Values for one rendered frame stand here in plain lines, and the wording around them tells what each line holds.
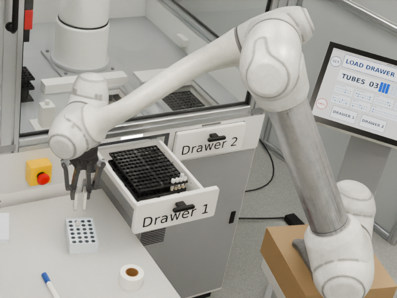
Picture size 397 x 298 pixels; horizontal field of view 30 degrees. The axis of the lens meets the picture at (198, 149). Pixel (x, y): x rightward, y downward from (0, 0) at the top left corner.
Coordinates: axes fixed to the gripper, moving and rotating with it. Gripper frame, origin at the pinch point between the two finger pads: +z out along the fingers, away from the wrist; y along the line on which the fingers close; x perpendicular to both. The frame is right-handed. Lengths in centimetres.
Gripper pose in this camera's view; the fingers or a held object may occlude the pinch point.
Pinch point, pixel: (80, 198)
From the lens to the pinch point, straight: 224.6
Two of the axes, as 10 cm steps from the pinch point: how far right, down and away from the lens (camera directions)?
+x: 2.6, 5.5, -8.0
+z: -1.6, 8.4, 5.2
